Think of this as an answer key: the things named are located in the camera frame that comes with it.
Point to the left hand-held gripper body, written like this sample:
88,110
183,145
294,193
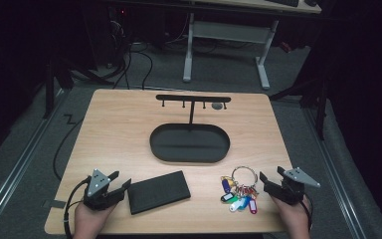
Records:
96,184

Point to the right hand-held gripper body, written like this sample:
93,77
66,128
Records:
290,187

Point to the black wallet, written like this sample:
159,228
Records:
158,192

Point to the black key stand with tray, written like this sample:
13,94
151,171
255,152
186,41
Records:
189,146

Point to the person's right hand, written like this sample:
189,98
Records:
291,217

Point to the person's left hand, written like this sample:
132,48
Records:
89,220

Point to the grey tape strip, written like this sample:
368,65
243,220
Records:
54,204

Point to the black metal stand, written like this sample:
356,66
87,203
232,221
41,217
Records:
51,86
320,99

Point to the grey round table grommet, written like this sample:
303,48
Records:
217,106

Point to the red small object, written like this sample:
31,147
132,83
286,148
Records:
286,47

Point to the white-framed desk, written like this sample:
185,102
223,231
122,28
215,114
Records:
227,33

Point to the black keyboard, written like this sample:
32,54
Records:
283,2

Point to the metal floor rail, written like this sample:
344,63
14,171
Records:
20,162
335,172

